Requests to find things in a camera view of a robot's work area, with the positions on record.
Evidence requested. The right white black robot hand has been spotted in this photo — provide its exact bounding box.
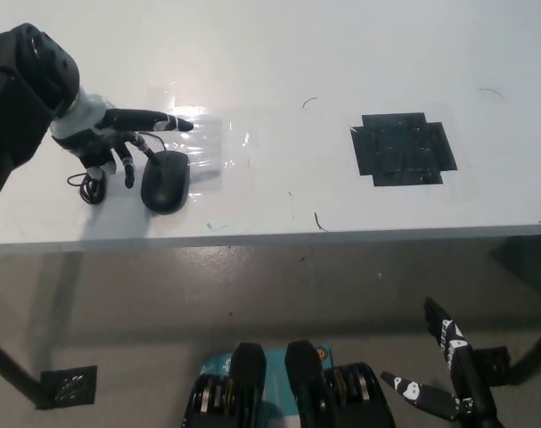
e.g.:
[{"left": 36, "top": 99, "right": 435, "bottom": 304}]
[{"left": 380, "top": 297, "right": 494, "bottom": 422}]

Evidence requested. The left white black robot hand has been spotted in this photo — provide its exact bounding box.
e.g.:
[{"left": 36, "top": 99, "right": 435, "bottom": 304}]
[{"left": 50, "top": 88, "right": 195, "bottom": 190}]

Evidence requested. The black computer mouse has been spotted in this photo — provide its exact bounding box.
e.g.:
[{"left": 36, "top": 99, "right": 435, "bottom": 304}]
[{"left": 139, "top": 150, "right": 193, "bottom": 216}]

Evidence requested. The black teal robot torso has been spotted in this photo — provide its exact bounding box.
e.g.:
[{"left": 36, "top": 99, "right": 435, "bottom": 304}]
[{"left": 180, "top": 340, "right": 397, "bottom": 428}]

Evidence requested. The black table leg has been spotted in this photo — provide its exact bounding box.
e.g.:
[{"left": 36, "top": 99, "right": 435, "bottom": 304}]
[
  {"left": 0, "top": 333, "right": 45, "bottom": 410},
  {"left": 509, "top": 321, "right": 541, "bottom": 386}
]

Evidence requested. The clear plastic tape sheet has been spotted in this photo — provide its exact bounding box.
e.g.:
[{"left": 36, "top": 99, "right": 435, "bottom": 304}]
[{"left": 148, "top": 79, "right": 254, "bottom": 198}]

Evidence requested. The black tape patch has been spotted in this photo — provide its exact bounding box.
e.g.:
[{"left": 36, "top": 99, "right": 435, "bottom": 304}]
[{"left": 349, "top": 111, "right": 459, "bottom": 189}]

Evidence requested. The black mouse cable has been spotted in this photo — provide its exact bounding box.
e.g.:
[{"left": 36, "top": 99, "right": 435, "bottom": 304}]
[{"left": 66, "top": 132, "right": 169, "bottom": 207}]

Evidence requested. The black table frame bracket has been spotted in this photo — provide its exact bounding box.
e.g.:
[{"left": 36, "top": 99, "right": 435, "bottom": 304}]
[{"left": 488, "top": 235, "right": 541, "bottom": 291}]

